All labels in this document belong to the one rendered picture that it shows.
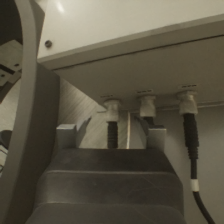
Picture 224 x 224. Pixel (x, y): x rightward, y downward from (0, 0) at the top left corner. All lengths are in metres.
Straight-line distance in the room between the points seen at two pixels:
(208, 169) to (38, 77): 0.22
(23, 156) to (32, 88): 0.08
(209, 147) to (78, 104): 0.17
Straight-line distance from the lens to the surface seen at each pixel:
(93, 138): 0.21
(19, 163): 0.21
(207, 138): 0.19
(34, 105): 0.22
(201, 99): 0.18
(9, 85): 1.18
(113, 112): 0.16
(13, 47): 0.88
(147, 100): 0.15
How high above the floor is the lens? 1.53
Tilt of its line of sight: 4 degrees down
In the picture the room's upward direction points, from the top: 44 degrees clockwise
